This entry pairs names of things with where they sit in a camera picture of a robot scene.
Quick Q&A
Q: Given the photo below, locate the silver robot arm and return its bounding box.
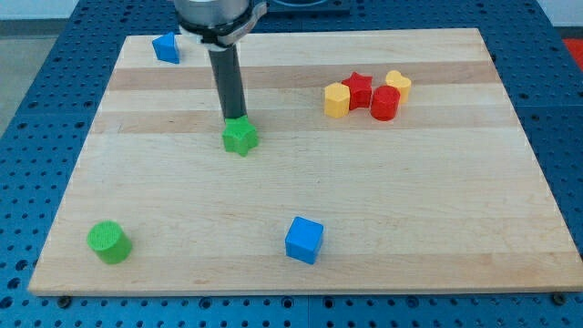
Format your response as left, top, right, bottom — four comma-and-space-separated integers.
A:
174, 0, 268, 48

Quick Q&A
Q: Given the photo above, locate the blue triangle block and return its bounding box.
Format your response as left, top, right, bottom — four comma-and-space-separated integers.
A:
151, 32, 179, 64

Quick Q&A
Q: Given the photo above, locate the green star block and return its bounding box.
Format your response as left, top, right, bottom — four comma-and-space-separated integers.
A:
221, 116, 259, 157

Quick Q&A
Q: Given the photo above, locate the blue cube block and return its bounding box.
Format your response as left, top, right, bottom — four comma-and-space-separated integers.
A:
284, 217, 324, 264

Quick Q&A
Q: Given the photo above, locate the yellow pentagon block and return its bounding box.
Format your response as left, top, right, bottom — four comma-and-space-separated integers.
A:
323, 83, 350, 118

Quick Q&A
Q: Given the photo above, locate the wooden board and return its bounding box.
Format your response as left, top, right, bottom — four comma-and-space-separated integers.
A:
28, 28, 582, 297

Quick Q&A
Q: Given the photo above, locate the red star block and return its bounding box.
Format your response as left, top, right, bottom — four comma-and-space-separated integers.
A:
342, 72, 373, 110

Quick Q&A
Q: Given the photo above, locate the red cylinder block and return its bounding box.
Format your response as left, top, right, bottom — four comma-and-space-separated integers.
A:
371, 86, 401, 121

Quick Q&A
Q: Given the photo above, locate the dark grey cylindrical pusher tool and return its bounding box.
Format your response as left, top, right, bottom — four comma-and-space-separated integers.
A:
209, 45, 247, 119

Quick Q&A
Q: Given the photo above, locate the yellow heart block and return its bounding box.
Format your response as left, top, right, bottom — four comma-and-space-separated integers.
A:
385, 70, 412, 104

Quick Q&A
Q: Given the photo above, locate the green cylinder block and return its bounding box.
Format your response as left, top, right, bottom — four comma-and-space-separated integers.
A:
87, 220, 132, 264

